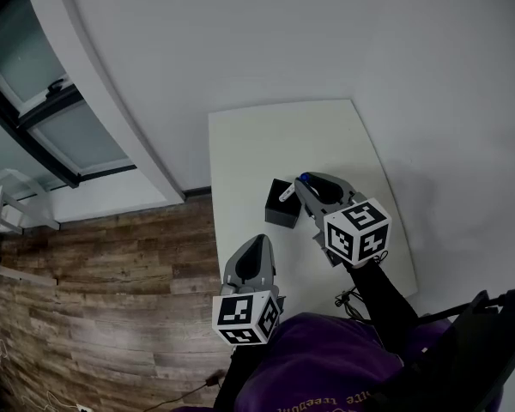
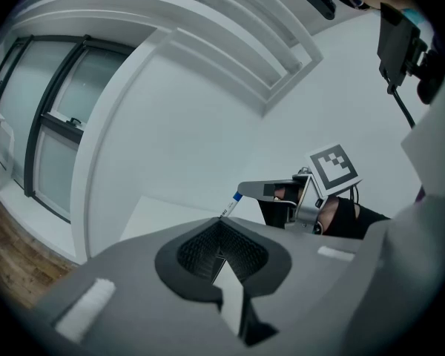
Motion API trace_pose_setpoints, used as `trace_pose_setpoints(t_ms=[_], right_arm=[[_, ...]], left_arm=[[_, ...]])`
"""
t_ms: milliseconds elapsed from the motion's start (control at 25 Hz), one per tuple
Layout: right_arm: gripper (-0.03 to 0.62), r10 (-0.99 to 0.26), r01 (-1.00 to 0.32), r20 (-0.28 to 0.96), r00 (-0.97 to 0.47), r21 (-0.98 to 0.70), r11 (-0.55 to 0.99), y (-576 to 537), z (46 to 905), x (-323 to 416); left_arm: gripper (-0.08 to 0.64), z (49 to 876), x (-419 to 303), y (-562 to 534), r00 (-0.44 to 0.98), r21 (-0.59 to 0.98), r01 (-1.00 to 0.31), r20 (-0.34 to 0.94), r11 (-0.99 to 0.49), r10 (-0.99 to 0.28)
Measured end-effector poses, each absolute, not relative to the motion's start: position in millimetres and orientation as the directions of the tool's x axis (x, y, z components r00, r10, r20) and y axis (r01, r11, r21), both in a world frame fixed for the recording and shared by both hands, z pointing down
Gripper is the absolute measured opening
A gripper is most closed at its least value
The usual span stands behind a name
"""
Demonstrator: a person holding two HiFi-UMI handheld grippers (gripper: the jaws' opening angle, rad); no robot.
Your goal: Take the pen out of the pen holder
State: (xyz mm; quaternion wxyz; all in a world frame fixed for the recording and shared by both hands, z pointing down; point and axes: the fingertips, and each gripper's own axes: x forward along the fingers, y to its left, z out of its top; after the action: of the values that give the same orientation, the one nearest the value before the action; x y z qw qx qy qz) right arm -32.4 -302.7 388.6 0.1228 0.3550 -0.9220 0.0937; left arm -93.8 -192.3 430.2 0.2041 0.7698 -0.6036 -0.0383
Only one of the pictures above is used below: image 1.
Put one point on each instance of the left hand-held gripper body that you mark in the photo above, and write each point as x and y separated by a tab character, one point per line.
234	311

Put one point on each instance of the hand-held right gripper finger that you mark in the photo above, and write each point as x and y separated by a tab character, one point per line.
309	200
347	187

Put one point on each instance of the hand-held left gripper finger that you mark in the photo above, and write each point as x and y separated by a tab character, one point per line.
232	275
268	273

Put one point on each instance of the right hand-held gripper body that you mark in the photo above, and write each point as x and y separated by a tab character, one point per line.
356	230

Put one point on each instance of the white pen with blue cap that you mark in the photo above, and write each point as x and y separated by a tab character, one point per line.
287	193

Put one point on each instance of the black box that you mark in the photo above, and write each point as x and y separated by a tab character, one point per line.
281	215

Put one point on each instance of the person's left forearm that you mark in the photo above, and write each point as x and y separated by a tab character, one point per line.
240	371

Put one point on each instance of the person's right forearm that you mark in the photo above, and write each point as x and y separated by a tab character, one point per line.
377	298

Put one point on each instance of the person's purple shirt torso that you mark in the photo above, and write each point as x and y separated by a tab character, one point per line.
317	350

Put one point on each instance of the black chest-mounted device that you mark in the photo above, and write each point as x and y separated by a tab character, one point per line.
476	350

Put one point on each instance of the black-framed window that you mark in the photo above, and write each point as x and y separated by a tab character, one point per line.
81	140

